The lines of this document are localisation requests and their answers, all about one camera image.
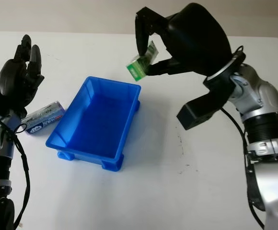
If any blue plastic tray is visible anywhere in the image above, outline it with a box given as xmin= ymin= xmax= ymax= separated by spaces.
xmin=45 ymin=76 xmax=141 ymax=173

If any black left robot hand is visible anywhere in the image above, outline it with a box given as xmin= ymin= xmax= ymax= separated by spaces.
xmin=0 ymin=34 xmax=45 ymax=119

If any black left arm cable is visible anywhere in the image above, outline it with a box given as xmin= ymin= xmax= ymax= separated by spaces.
xmin=0 ymin=100 xmax=32 ymax=228

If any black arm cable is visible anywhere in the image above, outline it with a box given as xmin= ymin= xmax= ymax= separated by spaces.
xmin=0 ymin=100 xmax=32 ymax=228
xmin=220 ymin=107 xmax=266 ymax=230

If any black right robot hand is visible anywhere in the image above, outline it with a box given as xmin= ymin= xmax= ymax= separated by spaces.
xmin=133 ymin=2 xmax=233 ymax=78

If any trash bag roll blue label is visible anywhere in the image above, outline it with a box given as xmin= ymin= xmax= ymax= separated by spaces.
xmin=21 ymin=101 xmax=66 ymax=137

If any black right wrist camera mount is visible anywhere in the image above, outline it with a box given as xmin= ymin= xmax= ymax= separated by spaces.
xmin=176 ymin=81 xmax=233 ymax=131

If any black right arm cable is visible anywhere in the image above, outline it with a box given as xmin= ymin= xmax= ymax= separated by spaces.
xmin=220 ymin=107 xmax=266 ymax=230

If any green carton box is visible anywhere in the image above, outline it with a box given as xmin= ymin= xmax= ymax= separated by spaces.
xmin=126 ymin=40 xmax=159 ymax=82

